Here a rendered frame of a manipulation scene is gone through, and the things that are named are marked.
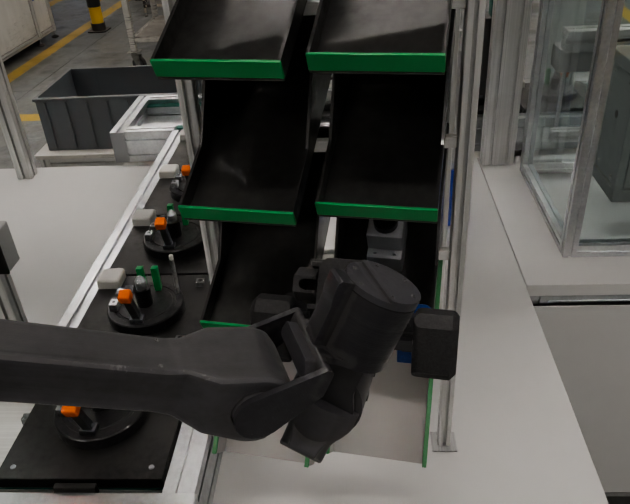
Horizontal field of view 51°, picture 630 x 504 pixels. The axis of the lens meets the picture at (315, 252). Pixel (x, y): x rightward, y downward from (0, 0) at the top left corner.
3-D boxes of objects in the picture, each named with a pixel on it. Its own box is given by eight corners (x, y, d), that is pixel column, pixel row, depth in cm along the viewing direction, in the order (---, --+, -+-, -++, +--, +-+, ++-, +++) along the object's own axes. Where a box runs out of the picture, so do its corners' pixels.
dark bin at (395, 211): (437, 224, 70) (438, 180, 64) (317, 216, 73) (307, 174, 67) (455, 44, 84) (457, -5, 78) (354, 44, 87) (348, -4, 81)
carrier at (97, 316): (200, 363, 113) (188, 304, 106) (63, 364, 114) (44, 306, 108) (223, 281, 133) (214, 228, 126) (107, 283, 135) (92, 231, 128)
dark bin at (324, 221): (306, 341, 80) (295, 313, 73) (204, 331, 82) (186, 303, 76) (341, 162, 94) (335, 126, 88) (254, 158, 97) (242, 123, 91)
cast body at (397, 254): (402, 272, 84) (400, 242, 78) (367, 269, 85) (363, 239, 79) (409, 218, 88) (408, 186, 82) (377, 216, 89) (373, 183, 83)
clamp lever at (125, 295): (141, 321, 116) (128, 298, 110) (130, 321, 116) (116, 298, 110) (144, 303, 118) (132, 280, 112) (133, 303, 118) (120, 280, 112)
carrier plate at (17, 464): (164, 488, 91) (161, 478, 90) (-3, 487, 93) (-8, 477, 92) (198, 369, 111) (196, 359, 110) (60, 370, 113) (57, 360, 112)
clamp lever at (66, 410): (93, 432, 94) (74, 412, 88) (79, 432, 94) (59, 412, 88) (98, 409, 96) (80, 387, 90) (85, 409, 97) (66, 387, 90)
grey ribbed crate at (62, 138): (190, 147, 277) (181, 93, 264) (46, 151, 281) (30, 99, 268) (208, 111, 312) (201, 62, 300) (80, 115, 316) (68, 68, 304)
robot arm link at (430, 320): (452, 421, 52) (457, 350, 50) (228, 393, 56) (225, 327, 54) (455, 371, 59) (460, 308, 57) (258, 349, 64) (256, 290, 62)
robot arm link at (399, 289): (227, 437, 44) (291, 290, 40) (206, 360, 51) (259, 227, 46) (369, 446, 49) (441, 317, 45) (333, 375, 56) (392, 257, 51)
